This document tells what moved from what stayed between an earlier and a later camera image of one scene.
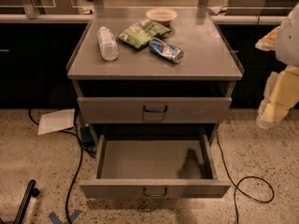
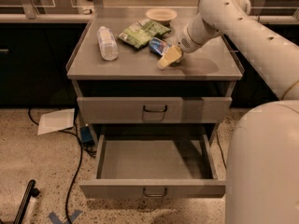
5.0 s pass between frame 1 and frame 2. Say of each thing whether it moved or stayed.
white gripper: moved
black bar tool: stayed
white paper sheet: stayed
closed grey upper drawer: stayed
